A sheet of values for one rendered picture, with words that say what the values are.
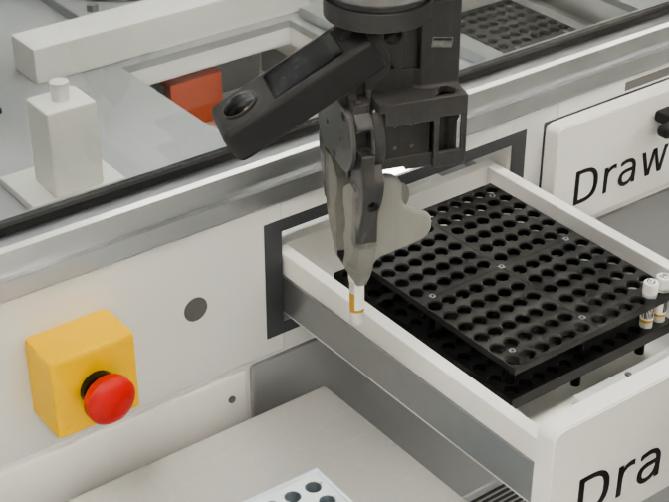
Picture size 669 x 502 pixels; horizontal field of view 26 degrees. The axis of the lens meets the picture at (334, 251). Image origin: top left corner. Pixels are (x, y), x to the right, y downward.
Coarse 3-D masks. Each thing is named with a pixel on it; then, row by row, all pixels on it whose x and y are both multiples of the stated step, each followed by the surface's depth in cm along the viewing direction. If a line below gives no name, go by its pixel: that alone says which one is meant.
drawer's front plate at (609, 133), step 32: (640, 96) 140; (576, 128) 135; (608, 128) 138; (640, 128) 141; (544, 160) 136; (576, 160) 137; (608, 160) 140; (640, 160) 143; (608, 192) 142; (640, 192) 145
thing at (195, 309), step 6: (192, 300) 117; (198, 300) 117; (204, 300) 118; (186, 306) 117; (192, 306) 117; (198, 306) 118; (204, 306) 118; (186, 312) 117; (192, 312) 118; (198, 312) 118; (204, 312) 118; (186, 318) 117; (192, 318) 118; (198, 318) 118
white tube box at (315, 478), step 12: (300, 480) 112; (312, 480) 112; (324, 480) 112; (264, 492) 110; (276, 492) 111; (288, 492) 111; (300, 492) 111; (312, 492) 112; (324, 492) 111; (336, 492) 111
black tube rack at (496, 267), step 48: (480, 192) 129; (432, 240) 122; (480, 240) 122; (528, 240) 122; (576, 240) 122; (384, 288) 122; (432, 288) 117; (480, 288) 116; (528, 288) 116; (576, 288) 116; (624, 288) 116; (432, 336) 116; (480, 336) 111; (528, 336) 111; (624, 336) 116; (528, 384) 110; (576, 384) 115
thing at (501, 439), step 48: (432, 192) 131; (528, 192) 131; (288, 240) 123; (624, 240) 123; (288, 288) 122; (336, 288) 117; (336, 336) 118; (384, 336) 112; (384, 384) 114; (432, 384) 109; (480, 384) 106; (480, 432) 105; (528, 432) 101; (528, 480) 102
